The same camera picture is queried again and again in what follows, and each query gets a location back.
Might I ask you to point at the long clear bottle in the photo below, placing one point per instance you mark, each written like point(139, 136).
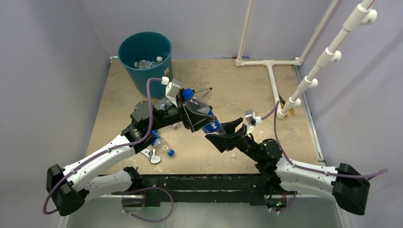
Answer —
point(159, 59)

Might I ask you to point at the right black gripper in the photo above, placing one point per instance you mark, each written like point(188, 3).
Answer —
point(225, 142)

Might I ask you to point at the teal plastic bin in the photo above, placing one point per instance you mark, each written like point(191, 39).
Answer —
point(146, 46)

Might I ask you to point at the yellow black pliers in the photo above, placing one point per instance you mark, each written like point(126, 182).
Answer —
point(202, 92)

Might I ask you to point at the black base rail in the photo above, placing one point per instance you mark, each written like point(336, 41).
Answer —
point(254, 189)

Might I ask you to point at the white label crushed bottle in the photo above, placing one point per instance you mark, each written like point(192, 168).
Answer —
point(145, 64)

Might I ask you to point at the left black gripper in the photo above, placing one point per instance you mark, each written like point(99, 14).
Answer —
point(195, 121)

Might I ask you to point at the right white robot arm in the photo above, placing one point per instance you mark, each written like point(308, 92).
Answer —
point(342, 184)

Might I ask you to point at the clear bottle by bin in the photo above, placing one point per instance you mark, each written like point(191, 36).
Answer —
point(162, 104)

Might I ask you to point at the Pepsi bottle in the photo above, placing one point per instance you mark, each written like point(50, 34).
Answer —
point(197, 105)
point(161, 145)

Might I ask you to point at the silver adjustable wrench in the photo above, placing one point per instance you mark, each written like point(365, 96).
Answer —
point(151, 155)

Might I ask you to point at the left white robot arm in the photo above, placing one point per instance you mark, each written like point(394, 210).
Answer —
point(71, 186)

